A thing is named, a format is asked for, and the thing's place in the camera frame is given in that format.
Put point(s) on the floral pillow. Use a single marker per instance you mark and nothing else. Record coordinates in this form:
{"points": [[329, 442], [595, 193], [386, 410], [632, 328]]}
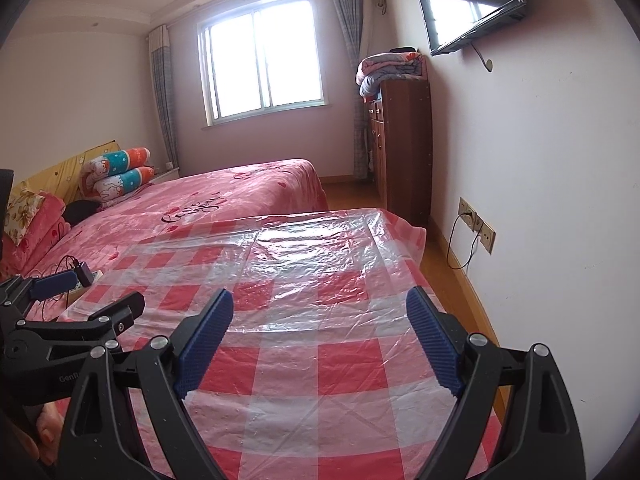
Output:
{"points": [[25, 212]]}

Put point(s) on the beige power strip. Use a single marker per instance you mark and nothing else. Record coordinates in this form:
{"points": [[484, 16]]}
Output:
{"points": [[75, 296]]}

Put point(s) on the bed with pink sheet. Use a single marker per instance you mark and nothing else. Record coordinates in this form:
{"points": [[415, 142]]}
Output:
{"points": [[225, 195]]}

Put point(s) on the beige wall socket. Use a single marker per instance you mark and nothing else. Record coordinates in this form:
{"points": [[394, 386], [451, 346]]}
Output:
{"points": [[465, 212], [486, 235]]}

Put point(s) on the window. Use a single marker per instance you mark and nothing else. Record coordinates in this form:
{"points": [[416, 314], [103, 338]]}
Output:
{"points": [[260, 60]]}

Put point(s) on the pink folded blanket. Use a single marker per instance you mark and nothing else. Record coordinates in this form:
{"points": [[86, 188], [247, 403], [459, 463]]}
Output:
{"points": [[50, 215]]}

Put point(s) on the rolled cartoon print quilt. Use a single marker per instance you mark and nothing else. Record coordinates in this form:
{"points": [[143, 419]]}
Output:
{"points": [[127, 180], [120, 160]]}

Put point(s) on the black cloth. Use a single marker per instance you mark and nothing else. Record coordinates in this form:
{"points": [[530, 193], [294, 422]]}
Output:
{"points": [[82, 210]]}

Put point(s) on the yellow headboard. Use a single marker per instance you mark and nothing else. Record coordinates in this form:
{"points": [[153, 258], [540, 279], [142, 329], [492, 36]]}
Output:
{"points": [[65, 165]]}

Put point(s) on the red white checked plastic tablecloth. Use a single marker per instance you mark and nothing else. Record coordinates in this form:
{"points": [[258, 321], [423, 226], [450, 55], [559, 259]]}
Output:
{"points": [[320, 285]]}

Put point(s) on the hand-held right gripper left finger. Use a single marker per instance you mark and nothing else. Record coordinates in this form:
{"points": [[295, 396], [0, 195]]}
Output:
{"points": [[205, 345]]}

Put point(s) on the person's left hand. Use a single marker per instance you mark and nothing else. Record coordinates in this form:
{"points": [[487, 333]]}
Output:
{"points": [[50, 430]]}

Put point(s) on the brown wooden cabinet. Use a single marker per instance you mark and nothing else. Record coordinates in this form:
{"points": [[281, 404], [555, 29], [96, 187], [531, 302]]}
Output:
{"points": [[405, 150]]}

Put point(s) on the wall-mounted television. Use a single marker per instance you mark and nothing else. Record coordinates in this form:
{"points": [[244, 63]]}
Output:
{"points": [[465, 5]]}

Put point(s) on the folded pink grey quilt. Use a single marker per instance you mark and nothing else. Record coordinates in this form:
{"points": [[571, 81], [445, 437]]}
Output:
{"points": [[390, 72]]}

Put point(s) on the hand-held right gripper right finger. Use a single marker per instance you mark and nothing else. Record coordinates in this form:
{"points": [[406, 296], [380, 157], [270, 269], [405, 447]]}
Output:
{"points": [[432, 345]]}

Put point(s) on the grey checked curtain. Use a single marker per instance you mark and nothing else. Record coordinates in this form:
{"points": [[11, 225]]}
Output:
{"points": [[350, 25], [162, 100]]}

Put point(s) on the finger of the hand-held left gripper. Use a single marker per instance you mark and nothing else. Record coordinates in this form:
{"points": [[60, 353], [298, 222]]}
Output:
{"points": [[52, 284], [115, 317]]}

